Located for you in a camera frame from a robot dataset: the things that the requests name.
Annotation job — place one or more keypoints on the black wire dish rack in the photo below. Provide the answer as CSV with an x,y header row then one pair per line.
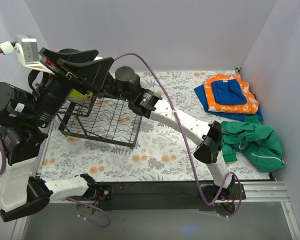
x,y
105,120

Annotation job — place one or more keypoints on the green jacket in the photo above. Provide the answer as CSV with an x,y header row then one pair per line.
x,y
256,141

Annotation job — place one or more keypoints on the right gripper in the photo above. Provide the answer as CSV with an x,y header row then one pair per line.
x,y
108,81

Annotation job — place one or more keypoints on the orange floral cloth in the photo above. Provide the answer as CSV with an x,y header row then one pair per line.
x,y
251,107

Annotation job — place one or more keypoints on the blue folded cloth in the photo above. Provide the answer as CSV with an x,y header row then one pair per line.
x,y
228,92

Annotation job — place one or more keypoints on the square floral plate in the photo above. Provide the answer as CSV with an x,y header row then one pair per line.
x,y
83,101

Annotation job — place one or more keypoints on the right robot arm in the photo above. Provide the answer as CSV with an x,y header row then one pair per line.
x,y
125,85

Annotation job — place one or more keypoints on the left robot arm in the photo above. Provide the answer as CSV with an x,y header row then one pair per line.
x,y
24,115

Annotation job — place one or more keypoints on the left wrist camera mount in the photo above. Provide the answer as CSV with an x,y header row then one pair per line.
x,y
26,49

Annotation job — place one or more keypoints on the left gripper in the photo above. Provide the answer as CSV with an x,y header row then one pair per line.
x,y
65,75

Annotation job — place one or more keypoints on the dark blue cloth underneath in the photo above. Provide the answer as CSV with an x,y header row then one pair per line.
x,y
201,95

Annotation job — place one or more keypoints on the large dark teal plate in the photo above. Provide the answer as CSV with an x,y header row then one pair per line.
x,y
68,51

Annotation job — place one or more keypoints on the lime green plate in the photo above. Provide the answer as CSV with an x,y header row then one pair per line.
x,y
77,94

